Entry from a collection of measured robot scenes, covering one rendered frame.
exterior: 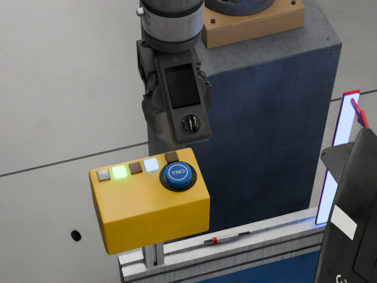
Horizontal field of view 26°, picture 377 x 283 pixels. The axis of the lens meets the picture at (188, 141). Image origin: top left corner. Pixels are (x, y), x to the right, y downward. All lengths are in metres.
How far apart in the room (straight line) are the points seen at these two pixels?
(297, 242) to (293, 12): 0.41
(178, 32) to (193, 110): 0.10
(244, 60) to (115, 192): 0.40
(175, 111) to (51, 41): 2.00
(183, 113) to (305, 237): 0.52
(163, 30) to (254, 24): 0.54
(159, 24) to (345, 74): 1.95
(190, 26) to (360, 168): 0.30
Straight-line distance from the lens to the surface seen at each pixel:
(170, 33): 0.96
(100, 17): 3.03
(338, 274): 0.72
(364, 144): 0.79
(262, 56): 1.47
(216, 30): 1.45
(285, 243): 1.43
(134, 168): 1.20
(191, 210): 1.19
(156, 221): 1.19
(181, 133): 0.98
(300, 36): 1.51
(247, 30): 1.48
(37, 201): 2.52
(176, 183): 1.18
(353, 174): 0.76
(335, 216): 0.73
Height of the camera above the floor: 2.04
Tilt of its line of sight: 51 degrees down
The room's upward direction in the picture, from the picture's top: straight up
